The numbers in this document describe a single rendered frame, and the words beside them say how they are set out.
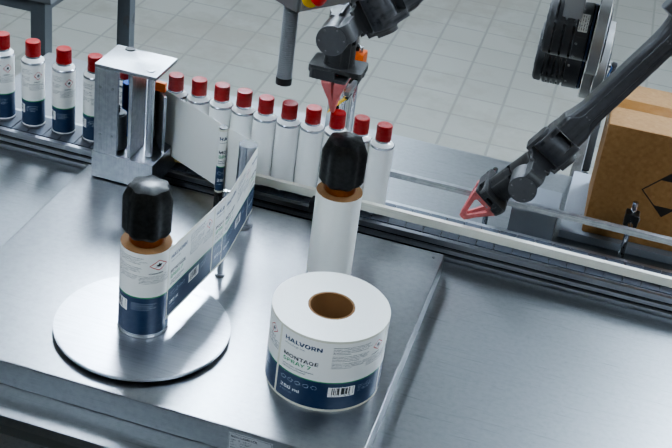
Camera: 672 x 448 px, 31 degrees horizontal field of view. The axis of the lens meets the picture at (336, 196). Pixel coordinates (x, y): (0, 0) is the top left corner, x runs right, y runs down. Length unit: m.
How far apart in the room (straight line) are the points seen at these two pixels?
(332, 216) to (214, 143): 0.37
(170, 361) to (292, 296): 0.24
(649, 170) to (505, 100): 2.74
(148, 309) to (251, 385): 0.22
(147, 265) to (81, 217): 0.46
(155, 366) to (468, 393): 0.56
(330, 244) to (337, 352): 0.37
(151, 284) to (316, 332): 0.30
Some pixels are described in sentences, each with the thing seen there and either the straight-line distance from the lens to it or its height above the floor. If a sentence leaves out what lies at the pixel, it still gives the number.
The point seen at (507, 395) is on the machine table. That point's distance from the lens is 2.22.
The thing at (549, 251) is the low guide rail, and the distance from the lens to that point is 2.50.
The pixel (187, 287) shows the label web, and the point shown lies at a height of 0.94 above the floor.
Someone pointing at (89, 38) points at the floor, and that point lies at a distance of 5.48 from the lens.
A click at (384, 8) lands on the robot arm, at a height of 1.41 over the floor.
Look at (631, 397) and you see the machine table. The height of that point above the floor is 0.83.
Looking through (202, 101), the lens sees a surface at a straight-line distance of 2.59.
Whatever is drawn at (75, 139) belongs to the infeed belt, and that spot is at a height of 0.88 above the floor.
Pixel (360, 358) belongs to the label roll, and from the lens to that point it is 1.98.
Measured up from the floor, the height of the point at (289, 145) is 1.00.
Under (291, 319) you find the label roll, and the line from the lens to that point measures 1.97.
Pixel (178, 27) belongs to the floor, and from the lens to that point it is 5.65.
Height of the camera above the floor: 2.19
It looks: 30 degrees down
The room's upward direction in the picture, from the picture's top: 8 degrees clockwise
